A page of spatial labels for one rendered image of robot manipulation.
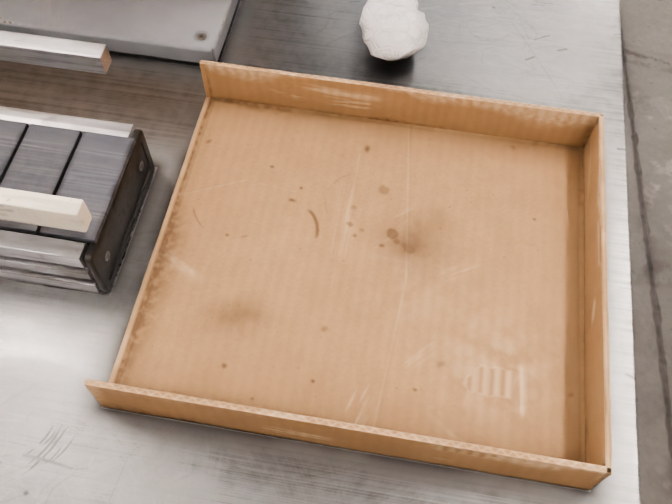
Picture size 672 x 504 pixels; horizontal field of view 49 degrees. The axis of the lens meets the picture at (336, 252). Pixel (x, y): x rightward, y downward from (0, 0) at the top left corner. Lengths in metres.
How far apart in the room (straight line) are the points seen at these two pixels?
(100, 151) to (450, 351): 0.27
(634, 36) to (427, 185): 1.50
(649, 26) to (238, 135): 1.59
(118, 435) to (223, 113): 0.26
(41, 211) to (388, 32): 0.30
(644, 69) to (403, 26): 1.37
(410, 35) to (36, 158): 0.29
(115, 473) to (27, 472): 0.05
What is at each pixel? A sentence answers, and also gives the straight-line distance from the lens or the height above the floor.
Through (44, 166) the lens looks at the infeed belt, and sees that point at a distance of 0.53.
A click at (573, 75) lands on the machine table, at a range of 0.65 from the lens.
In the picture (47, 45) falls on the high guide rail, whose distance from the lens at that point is 0.48.
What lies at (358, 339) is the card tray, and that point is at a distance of 0.48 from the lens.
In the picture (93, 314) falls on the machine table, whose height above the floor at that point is 0.83.
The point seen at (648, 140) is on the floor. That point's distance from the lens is 1.79.
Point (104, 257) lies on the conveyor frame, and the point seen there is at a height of 0.86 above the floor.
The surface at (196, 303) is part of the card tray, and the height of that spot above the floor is 0.83.
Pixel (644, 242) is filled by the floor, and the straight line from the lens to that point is 1.62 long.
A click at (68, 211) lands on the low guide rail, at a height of 0.91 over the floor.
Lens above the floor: 1.27
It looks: 60 degrees down
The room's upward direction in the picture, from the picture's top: 1 degrees clockwise
